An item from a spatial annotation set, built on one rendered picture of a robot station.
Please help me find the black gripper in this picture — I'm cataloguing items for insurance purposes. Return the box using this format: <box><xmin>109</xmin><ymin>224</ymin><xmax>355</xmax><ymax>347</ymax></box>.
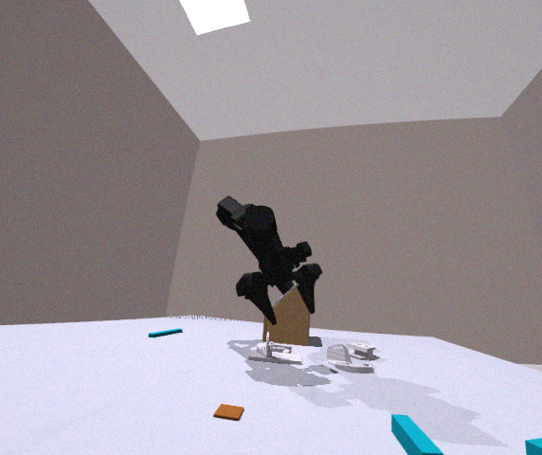
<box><xmin>236</xmin><ymin>244</ymin><xmax>323</xmax><ymax>325</ymax></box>

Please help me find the cyan flat bar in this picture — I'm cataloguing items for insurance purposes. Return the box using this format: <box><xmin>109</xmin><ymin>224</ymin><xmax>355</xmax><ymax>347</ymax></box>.
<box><xmin>148</xmin><ymin>329</ymin><xmax>182</xmax><ymax>337</ymax></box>

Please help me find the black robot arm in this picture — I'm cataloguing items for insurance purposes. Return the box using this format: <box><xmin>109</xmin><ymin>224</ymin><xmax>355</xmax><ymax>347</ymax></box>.
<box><xmin>216</xmin><ymin>195</ymin><xmax>312</xmax><ymax>295</ymax></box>

